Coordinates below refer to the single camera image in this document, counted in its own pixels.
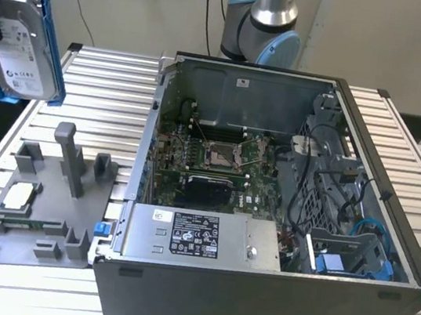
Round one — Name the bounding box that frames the hard disk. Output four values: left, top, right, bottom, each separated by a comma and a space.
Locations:
0, 0, 80, 112

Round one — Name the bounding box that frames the grey metal disk bay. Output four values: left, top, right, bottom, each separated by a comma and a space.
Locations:
302, 224, 397, 287

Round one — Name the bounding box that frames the blue empty disk carrier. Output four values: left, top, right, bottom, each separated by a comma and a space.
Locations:
311, 251, 394, 285

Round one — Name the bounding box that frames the silver CPU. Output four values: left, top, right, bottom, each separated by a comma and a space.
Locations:
0, 178, 45, 218

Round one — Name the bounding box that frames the grey plastic parts rack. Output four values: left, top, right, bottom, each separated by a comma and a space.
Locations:
0, 112, 126, 283

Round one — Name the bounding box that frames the green RAM stick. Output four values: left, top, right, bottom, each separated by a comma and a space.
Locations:
0, 214, 49, 232

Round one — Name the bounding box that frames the blue plastic latch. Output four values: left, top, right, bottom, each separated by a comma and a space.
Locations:
91, 220, 113, 238

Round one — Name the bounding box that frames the thin metal locking lever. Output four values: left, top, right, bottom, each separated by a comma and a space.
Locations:
190, 117, 214, 145

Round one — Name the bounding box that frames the black RAM slot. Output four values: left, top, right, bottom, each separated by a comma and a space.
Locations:
186, 165, 252, 183
190, 125, 248, 142
191, 119, 249, 136

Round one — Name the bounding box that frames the silver power supply unit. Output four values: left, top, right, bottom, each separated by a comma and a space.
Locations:
118, 198, 289, 280

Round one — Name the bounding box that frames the CPU socket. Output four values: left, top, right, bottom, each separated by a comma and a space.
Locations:
201, 139, 239, 172

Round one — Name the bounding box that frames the metal socket cover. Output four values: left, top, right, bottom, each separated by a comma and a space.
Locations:
232, 139, 256, 172

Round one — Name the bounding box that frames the green motherboard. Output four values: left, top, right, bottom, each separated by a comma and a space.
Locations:
143, 117, 301, 225

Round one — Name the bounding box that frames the black open PC case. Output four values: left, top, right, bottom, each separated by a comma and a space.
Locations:
85, 44, 421, 315

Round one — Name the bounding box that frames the grey perforated metal cage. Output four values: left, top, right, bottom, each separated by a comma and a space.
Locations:
274, 112, 379, 244

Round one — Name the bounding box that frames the black box under table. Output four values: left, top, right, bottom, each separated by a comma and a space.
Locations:
395, 112, 421, 144

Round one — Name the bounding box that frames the long black wire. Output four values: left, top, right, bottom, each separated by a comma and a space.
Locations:
284, 119, 343, 240

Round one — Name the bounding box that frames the short black wire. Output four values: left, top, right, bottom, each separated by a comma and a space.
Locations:
337, 172, 383, 231

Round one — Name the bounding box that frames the light blue wire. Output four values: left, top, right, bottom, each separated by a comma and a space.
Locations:
350, 214, 399, 254

